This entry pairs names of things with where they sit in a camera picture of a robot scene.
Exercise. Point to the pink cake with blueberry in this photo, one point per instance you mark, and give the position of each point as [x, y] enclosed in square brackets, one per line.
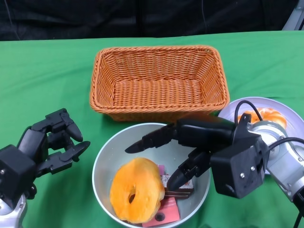
[168, 211]

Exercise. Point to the chocolate cake slice with cherry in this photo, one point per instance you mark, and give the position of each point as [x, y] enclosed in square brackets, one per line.
[185, 192]

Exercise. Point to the oblong twisted bread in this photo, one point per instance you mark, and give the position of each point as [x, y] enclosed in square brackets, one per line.
[273, 116]

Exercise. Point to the pale grey bowl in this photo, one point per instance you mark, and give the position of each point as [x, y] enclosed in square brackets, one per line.
[111, 152]

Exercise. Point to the magenta striped cake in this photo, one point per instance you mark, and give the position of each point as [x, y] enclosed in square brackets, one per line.
[161, 169]

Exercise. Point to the white lavender plate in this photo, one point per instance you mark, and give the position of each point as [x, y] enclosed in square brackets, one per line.
[294, 114]

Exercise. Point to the grey metal frame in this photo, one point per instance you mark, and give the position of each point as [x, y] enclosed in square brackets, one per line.
[295, 19]

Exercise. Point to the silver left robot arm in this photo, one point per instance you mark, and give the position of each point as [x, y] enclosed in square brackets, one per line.
[14, 213]

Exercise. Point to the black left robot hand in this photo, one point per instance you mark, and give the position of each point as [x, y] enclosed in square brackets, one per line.
[33, 142]

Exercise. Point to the orange wicker basket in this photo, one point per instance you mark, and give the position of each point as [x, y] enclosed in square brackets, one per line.
[156, 95]

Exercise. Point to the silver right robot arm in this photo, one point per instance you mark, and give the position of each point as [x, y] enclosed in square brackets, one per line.
[282, 164]

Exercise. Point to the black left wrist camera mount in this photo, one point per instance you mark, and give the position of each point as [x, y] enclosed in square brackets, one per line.
[14, 171]

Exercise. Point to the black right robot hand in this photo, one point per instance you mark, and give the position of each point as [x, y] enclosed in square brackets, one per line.
[202, 134]

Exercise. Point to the black backdrop cloth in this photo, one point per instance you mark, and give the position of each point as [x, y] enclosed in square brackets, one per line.
[142, 19]

